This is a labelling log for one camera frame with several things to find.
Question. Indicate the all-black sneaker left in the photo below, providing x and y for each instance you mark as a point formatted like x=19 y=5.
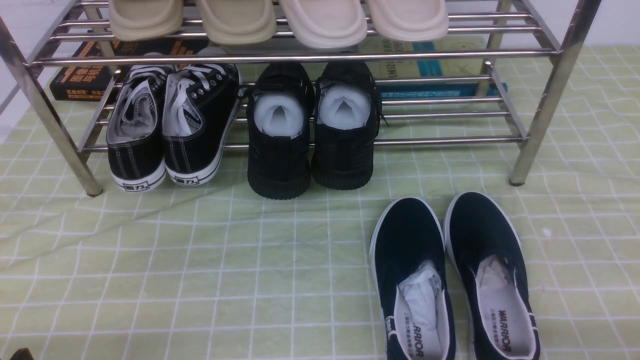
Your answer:
x=279 y=107

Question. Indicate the cream slipper far right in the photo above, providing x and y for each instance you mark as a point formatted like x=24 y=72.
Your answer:
x=410 y=21

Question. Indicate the navy slip-on shoe left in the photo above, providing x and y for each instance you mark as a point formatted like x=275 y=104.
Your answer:
x=407 y=260

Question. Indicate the beige slipper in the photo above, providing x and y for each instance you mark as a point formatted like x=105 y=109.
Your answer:
x=237 y=22
x=137 y=20

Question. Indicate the beige slipper far left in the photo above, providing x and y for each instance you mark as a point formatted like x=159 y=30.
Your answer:
x=137 y=20

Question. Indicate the navy slip-on shoe right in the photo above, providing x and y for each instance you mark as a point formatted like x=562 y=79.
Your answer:
x=485 y=251

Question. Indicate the cream slipper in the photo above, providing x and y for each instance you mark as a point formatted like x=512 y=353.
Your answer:
x=326 y=24
x=410 y=21

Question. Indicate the black white-laced sneaker left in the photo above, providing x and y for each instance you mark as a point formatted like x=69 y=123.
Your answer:
x=134 y=133

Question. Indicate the all-black sneaker right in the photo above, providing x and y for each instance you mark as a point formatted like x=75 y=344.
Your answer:
x=348 y=113

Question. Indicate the all-black sneaker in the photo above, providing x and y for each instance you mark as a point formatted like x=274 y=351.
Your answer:
x=348 y=113
x=279 y=107

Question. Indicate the green checked tablecloth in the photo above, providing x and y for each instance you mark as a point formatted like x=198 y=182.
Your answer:
x=217 y=272

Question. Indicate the black white-laced sneaker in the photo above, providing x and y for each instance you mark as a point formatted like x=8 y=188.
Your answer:
x=134 y=133
x=202 y=101

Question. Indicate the navy slip-on shoe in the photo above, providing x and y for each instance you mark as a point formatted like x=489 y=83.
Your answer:
x=407 y=260
x=485 y=251

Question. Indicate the stainless steel shoe rack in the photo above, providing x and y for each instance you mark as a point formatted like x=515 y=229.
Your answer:
x=80 y=36

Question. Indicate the black white-laced sneaker right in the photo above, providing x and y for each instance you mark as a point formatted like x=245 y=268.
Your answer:
x=202 y=101

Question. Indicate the black orange book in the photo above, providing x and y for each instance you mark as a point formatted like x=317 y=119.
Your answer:
x=88 y=83

